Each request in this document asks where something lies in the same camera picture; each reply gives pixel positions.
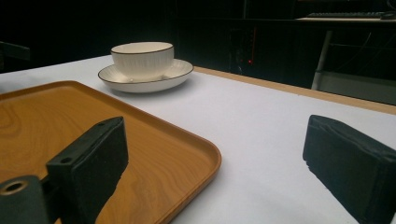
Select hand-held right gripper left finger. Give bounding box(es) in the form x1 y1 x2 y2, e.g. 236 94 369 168
46 116 130 224

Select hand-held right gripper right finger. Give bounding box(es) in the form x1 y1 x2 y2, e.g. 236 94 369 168
302 114 396 224

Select wooden tray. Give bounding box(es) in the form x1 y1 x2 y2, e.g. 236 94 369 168
0 80 222 224

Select white ribbed plate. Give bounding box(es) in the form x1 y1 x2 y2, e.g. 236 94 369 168
97 58 194 93

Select white ribbed bowl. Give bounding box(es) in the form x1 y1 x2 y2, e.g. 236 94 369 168
110 41 175 82

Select white tablecloth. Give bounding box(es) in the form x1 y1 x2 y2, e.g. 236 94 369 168
0 54 396 224

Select metal desk leg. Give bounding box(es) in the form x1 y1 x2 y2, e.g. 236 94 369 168
311 30 333 91

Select black keyboard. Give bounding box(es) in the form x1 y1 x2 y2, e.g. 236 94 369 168
306 11 386 19

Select black computer tower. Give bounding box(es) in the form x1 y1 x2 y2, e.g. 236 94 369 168
228 26 260 76

